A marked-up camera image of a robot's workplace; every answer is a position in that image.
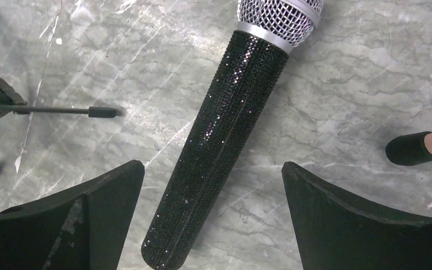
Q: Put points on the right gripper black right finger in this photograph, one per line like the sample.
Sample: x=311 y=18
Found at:
x=337 y=229

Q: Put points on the pink music stand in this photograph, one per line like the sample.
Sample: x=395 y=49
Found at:
x=411 y=149

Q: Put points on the black tripod shock-mount stand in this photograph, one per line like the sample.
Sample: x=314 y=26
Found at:
x=12 y=102

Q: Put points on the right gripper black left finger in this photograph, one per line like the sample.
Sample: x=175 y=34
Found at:
x=81 y=227

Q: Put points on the glitter black microphone silver head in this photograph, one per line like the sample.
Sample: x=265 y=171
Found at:
x=259 y=48

